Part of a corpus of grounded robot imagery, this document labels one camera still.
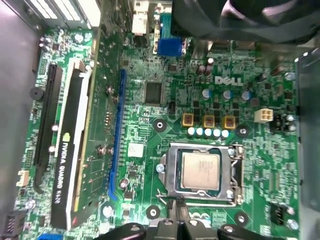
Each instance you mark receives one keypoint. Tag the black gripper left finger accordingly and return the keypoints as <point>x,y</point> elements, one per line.
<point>162,230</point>

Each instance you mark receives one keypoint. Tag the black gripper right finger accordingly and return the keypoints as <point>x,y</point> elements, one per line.
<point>200,231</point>

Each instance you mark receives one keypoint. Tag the silver CPU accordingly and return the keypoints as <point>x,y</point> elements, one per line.
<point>201,171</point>

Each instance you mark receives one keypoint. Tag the CPU socket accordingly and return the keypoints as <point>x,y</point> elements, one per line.
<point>179,172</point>

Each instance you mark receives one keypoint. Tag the thin locking lever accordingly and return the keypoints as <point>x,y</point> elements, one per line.
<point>220,204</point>

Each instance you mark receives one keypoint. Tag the metal socket cover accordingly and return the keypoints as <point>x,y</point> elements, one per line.
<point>171,170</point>

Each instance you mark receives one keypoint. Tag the blue expansion slot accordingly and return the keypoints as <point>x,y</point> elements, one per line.
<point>117,130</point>

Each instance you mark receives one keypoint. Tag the green motherboard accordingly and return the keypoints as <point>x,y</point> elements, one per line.
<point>175,120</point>

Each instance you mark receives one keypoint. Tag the black graphics card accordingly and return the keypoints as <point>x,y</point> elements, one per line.
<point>65,162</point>

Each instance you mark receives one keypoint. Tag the white four-pin power socket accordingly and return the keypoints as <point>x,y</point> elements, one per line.
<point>263,115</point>

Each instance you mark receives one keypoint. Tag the square black chipset chip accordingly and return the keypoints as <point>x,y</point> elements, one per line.
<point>153,92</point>

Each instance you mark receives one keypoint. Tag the black expansion slot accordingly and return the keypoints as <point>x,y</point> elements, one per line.
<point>47,117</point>

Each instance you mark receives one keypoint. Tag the black PC case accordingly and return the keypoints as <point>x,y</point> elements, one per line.
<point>15,125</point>

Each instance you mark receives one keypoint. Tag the blue VGA port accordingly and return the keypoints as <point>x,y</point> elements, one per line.
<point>171,47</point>

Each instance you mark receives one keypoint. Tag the round black buzzer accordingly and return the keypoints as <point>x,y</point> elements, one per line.
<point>36,93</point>

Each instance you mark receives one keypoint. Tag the black plastic fan shroud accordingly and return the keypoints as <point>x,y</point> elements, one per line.
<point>237,20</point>

